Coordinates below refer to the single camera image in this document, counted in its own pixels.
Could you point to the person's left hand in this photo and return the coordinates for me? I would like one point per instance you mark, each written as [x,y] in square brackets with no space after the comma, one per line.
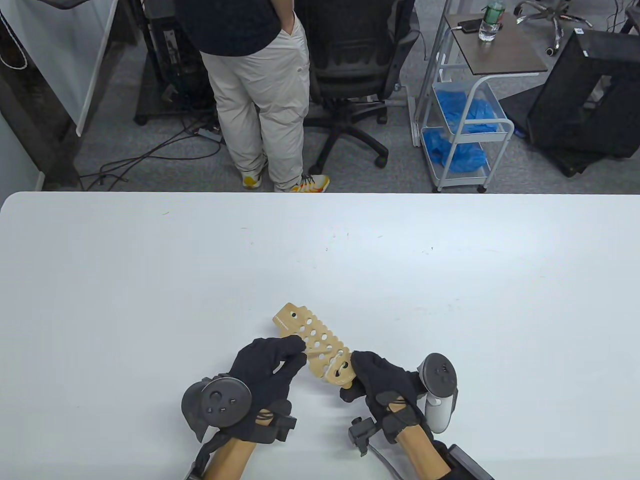
[265,365]

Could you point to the person's right hand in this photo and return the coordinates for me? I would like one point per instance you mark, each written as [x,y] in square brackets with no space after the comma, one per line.
[390,385]

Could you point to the wooden crocodile lacing toy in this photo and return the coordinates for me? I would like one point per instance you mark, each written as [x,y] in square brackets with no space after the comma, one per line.
[285,325]

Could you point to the person's right forearm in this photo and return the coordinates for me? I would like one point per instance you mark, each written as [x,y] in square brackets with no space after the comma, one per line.
[425,455]

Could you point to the person's left forearm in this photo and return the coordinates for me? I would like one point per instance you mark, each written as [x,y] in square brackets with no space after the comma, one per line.
[227,460]

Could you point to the grey white handheld controller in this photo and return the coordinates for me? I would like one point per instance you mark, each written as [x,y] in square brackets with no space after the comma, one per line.
[220,402]
[440,375]

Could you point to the grey power strip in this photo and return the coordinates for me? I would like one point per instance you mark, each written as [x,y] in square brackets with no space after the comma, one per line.
[210,133]

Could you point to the blue plastic bag pile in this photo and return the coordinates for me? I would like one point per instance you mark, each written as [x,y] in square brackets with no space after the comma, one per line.
[470,112]
[455,150]

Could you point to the white rolling cart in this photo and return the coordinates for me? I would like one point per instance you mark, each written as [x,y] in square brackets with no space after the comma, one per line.
[500,145]

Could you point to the black rolling platform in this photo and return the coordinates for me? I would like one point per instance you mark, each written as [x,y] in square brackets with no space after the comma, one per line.
[150,107]

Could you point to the black flat board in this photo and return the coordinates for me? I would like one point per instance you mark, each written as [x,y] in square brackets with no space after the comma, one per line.
[520,107]

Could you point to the black office chair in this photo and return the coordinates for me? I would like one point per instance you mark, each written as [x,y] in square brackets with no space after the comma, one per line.
[355,50]

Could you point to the black computer tower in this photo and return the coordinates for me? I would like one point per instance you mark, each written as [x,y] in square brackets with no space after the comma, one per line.
[170,50]

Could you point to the dark wooden desk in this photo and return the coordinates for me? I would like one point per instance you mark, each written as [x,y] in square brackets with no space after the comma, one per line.
[30,125]

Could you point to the brown top side table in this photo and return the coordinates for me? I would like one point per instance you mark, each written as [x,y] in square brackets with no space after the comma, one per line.
[500,50]

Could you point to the black phone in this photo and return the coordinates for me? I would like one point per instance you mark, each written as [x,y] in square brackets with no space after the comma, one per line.
[470,25]

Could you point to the clear plastic water bottle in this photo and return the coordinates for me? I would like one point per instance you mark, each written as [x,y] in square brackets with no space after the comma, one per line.
[490,25]

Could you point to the white panel board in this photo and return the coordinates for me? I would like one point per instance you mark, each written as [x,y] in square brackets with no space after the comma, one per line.
[60,50]

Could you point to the chrome chair base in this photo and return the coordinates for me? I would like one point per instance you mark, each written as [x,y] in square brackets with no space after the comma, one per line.
[555,20]

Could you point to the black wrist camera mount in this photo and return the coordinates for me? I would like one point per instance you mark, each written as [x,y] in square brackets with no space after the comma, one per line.
[360,435]
[285,425]

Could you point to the black mesh frame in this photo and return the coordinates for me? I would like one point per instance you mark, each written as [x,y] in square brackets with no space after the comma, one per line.
[565,100]

